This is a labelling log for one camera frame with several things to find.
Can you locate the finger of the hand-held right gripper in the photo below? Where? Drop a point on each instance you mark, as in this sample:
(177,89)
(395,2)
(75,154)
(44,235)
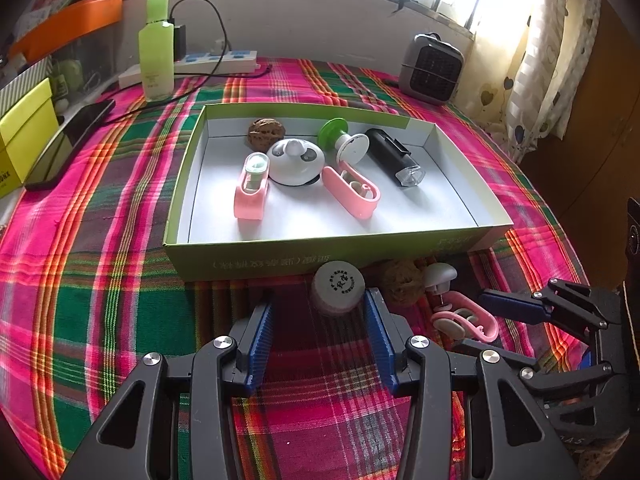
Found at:
(530,366)
(515,305)

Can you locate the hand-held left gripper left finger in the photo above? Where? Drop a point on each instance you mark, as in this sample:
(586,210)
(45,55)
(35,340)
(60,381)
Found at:
(260,342)

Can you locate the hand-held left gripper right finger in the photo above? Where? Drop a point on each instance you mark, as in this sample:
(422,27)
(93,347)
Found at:
(378,342)

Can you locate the pink clip with curled hook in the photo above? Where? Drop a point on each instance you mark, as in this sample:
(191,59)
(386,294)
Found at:
(465,322)

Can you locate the white bottle cap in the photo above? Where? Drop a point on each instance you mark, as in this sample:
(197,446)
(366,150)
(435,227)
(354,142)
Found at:
(337,287)

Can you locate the green and white cardboard box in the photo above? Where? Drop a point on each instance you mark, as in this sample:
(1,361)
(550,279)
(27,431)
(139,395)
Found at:
(320,210)

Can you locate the white round panda gadget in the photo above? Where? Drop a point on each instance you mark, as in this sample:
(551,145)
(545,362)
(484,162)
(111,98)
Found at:
(295,162)

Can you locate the black bike light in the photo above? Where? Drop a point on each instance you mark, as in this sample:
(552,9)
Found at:
(395,157)

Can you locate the brown walnut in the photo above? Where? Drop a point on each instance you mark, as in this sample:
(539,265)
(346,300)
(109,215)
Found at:
(402,282)
(266,133)

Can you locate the white mushroom-shaped suction cup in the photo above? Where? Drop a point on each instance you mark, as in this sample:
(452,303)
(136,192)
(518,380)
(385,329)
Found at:
(440,279)

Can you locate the plaid blanket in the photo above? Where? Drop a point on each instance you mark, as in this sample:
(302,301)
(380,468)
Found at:
(100,270)

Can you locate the wooden cabinet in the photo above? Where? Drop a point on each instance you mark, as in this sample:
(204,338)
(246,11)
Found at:
(600,125)

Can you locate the green and white suction cup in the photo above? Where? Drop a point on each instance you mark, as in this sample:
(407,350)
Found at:
(346,142)

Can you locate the grey space heater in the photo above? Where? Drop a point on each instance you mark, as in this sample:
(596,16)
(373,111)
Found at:
(432,70)

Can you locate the heart print curtain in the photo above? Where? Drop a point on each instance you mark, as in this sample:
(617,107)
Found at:
(545,50)

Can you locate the black smartphone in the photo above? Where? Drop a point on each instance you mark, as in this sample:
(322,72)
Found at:
(70,142)

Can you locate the white power strip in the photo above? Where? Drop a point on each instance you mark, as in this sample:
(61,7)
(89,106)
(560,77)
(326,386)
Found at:
(215,62)

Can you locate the light green bottle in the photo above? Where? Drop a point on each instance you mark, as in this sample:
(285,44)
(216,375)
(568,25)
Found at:
(156,50)

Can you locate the black charger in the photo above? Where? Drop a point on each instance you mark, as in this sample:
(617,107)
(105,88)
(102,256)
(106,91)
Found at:
(179,40)

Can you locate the yellow-green box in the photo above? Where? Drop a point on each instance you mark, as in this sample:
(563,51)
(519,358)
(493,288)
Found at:
(25,135)

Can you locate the black window hook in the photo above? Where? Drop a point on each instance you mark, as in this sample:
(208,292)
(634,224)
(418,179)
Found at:
(407,1)

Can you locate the green jar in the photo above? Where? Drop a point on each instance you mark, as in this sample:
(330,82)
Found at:
(67,71)

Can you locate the striped gift box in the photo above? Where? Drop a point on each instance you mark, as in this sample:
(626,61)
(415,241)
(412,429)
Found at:
(22,82)

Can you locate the orange box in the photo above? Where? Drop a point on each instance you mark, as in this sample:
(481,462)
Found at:
(70,17)

